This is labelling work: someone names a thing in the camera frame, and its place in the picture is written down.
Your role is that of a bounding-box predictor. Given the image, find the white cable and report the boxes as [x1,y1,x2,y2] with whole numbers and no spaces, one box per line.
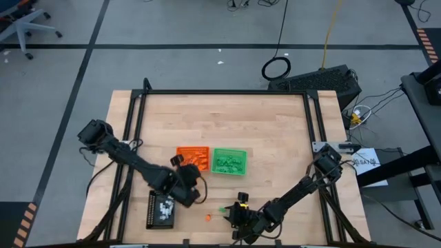
[351,105,373,120]

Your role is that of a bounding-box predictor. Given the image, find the black mat hazard stripes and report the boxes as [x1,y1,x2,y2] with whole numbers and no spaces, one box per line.
[416,27,441,66]
[0,201,39,248]

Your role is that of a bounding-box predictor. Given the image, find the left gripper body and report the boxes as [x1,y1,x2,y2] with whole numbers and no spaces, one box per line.
[177,164,202,191]

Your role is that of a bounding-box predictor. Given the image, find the black cable with coil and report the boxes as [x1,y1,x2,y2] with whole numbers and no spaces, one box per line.
[260,0,292,82]

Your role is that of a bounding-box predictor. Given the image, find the yellow cable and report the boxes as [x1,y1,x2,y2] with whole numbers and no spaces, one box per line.
[321,0,343,69]

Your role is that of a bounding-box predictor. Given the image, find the black plastic basket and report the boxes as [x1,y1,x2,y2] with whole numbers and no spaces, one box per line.
[145,189,177,230]

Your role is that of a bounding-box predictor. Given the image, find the black floor cable bundle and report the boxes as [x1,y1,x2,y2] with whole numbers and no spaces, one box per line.
[226,0,251,12]

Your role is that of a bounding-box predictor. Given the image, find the white printed paper sheet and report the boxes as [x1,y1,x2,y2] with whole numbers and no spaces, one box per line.
[350,147,389,188]

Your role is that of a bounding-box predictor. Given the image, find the orange plastic basket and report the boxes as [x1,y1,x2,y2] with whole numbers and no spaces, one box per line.
[176,146,211,172]

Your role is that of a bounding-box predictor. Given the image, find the black computer case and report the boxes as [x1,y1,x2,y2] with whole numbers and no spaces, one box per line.
[267,64,362,111]

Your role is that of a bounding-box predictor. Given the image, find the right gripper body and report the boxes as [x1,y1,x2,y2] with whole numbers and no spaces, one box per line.
[229,203,265,238]

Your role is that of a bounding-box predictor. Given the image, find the green plastic basket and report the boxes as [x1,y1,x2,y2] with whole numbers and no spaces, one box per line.
[210,147,248,176]

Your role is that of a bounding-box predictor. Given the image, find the black side table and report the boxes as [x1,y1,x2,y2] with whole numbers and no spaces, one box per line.
[356,70,441,231]

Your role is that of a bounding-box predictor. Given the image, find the grey office chair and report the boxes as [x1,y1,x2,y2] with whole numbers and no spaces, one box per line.
[0,0,63,60]

